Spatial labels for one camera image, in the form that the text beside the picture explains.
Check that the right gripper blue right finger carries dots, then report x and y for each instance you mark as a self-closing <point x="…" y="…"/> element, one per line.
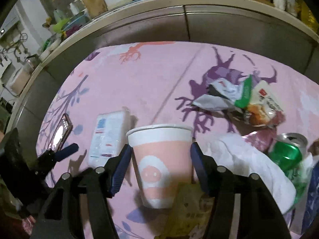
<point x="202" y="165"/>

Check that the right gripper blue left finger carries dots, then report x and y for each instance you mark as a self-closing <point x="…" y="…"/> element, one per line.
<point x="118" y="167"/>

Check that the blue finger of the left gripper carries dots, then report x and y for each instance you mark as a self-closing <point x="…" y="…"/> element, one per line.
<point x="66" y="152"/>

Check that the pink white paper cup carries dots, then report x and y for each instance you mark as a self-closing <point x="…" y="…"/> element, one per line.
<point x="161" y="161"/>

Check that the red foil wrapper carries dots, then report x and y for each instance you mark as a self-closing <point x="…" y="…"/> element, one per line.
<point x="261" y="139"/>

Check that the green white wrapper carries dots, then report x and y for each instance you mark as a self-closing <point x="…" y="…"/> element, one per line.
<point x="224" y="95"/>

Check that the white snack bag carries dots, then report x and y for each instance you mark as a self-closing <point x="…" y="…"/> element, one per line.
<point x="263" y="109"/>

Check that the crushed green soda can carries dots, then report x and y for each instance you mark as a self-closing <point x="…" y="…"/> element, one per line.
<point x="287" y="150"/>

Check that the blue white milk carton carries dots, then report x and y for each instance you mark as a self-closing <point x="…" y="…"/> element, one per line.
<point x="311" y="209"/>

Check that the smartphone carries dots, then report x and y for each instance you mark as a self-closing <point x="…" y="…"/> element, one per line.
<point x="61" y="133"/>

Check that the white plastic bag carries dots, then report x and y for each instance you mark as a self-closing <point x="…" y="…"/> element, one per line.
<point x="241" y="158"/>

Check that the white tissue pack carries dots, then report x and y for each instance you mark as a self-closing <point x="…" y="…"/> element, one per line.
<point x="109" y="136"/>

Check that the pink floral tablecloth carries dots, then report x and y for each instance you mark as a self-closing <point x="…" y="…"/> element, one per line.
<point x="157" y="82"/>

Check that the wooden cutting board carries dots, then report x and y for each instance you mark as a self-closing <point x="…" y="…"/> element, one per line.
<point x="95" y="7"/>

